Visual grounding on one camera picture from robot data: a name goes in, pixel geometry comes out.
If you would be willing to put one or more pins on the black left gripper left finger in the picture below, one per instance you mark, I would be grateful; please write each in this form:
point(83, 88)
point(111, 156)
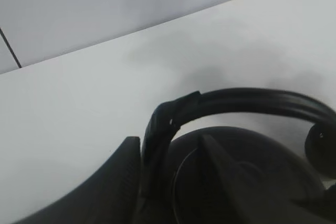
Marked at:
point(110, 195)

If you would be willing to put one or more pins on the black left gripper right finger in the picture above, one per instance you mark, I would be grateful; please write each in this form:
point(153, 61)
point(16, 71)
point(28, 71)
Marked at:
point(254, 203)

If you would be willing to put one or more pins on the black round kettle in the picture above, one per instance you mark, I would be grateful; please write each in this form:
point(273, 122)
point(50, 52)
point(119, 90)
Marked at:
point(178, 184)

